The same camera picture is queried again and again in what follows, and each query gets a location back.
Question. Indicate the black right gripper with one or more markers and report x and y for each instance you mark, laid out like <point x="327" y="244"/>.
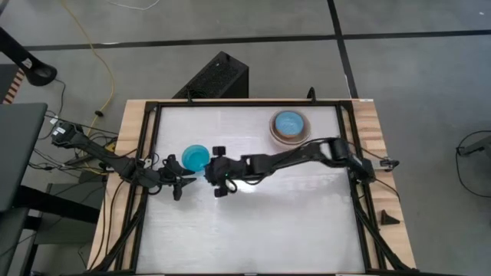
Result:
<point x="226" y="170"/>

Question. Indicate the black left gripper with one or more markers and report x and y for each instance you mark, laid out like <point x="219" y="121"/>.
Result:
<point x="172" y="172"/>

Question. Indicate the small teal bowl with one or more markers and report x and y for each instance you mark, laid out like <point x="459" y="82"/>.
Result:
<point x="193" y="157"/>

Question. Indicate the blue bowl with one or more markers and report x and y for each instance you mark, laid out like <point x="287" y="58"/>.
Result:
<point x="289" y="123"/>

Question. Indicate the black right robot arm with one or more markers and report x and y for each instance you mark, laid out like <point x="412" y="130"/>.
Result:
<point x="299" y="155"/>

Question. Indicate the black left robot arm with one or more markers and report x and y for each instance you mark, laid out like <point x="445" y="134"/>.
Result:
<point x="99" y="153"/>

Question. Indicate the pale pink bowl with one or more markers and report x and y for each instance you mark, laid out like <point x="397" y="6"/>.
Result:
<point x="271" y="128"/>

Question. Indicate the white table mat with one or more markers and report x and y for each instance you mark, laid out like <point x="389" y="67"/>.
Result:
<point x="249" y="237"/>

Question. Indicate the black perforated box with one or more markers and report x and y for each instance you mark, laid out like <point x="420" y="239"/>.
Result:
<point x="216" y="78"/>

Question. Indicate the black furniture base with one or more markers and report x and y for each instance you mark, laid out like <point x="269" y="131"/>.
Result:
<point x="53" y="205"/>

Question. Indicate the grey desk top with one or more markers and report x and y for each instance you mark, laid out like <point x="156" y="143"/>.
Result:
<point x="17" y="149"/>

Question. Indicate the wooden slatted panel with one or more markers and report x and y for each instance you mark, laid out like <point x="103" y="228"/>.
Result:
<point x="13" y="88"/>

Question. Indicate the black metal table frame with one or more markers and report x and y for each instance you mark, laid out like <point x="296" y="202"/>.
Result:
<point x="150" y="126"/>

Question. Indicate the black frame clip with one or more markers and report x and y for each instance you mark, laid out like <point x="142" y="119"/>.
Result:
<point x="311" y="94"/>

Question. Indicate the black triangular bracket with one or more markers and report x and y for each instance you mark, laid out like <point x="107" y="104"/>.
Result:
<point x="388" y="219"/>

